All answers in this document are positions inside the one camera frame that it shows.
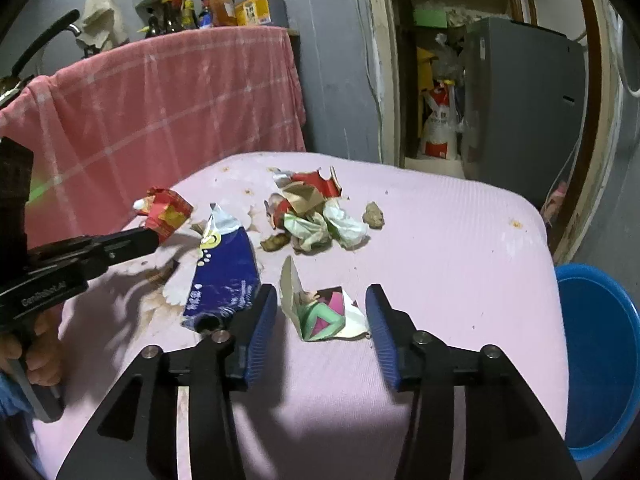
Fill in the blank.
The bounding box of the blue snack bag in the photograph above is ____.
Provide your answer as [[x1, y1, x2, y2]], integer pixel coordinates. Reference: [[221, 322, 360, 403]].
[[181, 202, 263, 333]]

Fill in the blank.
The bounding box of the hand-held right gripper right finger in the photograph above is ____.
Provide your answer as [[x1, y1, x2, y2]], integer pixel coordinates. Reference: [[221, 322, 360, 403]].
[[365, 283, 583, 480]]

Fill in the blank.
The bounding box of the person's left hand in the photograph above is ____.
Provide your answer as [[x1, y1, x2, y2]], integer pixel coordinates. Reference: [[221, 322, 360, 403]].
[[0, 305, 66, 391]]

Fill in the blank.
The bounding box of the black pan handle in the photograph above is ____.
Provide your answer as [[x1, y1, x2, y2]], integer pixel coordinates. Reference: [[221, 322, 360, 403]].
[[10, 9, 82, 78]]

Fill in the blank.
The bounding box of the pink green carton piece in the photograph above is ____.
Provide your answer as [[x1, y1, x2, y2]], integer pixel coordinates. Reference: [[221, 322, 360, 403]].
[[279, 256, 372, 343]]

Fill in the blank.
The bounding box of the green white crumpled wrapper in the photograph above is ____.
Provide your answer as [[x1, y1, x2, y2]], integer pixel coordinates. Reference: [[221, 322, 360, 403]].
[[284, 211, 331, 252]]

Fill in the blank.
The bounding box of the dark sauce bottle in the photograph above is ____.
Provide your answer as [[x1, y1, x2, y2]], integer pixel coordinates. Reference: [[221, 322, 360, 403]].
[[162, 2, 183, 35]]

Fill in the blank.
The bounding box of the brown peel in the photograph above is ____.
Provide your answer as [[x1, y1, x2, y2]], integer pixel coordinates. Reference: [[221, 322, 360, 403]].
[[260, 232, 292, 252]]

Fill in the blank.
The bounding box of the yellow cardboard box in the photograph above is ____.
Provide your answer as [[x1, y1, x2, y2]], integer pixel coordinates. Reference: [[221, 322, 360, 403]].
[[416, 45, 436, 111]]

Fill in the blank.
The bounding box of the red wrapper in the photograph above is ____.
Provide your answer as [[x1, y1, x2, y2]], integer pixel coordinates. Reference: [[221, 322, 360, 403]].
[[132, 186, 195, 241]]

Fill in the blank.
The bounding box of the white red sack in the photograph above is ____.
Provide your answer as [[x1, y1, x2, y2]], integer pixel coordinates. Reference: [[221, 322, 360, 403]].
[[422, 80, 466, 160]]

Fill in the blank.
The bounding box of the brown lump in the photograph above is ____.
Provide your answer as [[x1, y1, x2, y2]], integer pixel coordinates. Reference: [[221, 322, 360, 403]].
[[362, 201, 386, 229]]

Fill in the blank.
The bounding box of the red torn carton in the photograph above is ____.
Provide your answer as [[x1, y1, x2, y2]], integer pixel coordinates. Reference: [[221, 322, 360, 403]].
[[287, 166, 345, 201]]

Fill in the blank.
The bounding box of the pink cloth item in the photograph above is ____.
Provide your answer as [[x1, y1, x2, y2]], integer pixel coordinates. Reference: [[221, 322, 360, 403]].
[[547, 180, 569, 221]]

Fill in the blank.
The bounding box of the white hose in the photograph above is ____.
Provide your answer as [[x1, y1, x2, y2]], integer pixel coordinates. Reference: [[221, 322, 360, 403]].
[[615, 25, 640, 98]]

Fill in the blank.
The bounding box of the grey washing machine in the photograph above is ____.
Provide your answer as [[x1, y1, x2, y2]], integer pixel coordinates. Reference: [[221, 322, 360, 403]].
[[460, 16, 587, 206]]

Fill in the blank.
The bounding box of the brown cardboard piece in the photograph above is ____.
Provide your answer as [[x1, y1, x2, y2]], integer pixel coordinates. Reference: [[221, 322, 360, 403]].
[[282, 182, 326, 216]]

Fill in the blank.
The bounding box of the blue plastic basin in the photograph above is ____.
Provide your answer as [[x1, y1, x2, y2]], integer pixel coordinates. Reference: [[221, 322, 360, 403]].
[[554, 263, 640, 462]]

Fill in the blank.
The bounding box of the pink table cloth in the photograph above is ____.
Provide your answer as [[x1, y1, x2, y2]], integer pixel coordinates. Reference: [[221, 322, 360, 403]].
[[30, 151, 571, 480]]

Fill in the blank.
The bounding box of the green box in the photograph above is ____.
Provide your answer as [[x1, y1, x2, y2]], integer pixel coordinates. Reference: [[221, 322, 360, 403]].
[[412, 7, 448, 27]]

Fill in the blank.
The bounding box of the clear plastic bag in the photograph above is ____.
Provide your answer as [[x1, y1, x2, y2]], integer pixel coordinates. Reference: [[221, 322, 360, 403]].
[[432, 32, 468, 83]]

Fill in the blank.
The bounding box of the beige hanging cloth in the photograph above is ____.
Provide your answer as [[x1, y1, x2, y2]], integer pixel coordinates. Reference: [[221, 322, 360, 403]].
[[80, 0, 128, 53]]

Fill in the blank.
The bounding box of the red checked cloth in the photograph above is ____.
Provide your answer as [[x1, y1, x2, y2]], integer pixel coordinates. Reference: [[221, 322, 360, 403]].
[[0, 26, 307, 248]]

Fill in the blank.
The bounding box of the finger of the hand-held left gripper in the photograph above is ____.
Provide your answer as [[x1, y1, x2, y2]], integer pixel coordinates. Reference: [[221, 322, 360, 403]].
[[80, 226, 163, 281]]

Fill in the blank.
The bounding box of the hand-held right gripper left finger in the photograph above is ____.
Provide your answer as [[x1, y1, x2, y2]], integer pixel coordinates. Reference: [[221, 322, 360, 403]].
[[55, 283, 278, 480]]

